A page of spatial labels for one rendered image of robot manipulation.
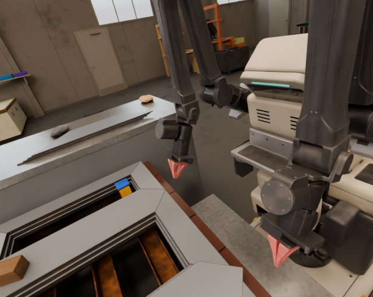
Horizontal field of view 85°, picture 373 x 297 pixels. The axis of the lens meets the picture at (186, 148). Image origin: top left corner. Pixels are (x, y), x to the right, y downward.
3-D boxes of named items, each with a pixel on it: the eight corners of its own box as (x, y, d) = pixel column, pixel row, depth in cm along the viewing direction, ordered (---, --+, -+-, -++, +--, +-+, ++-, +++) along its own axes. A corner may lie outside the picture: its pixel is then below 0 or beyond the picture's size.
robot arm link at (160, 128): (200, 108, 67) (186, 104, 74) (170, 104, 60) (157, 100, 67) (193, 143, 70) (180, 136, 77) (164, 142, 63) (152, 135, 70)
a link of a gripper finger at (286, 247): (277, 280, 40) (292, 240, 37) (249, 254, 45) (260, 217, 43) (296, 269, 43) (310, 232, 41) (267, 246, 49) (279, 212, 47)
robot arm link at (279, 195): (356, 152, 34) (304, 138, 40) (326, 154, 27) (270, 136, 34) (330, 215, 37) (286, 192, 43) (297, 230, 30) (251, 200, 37)
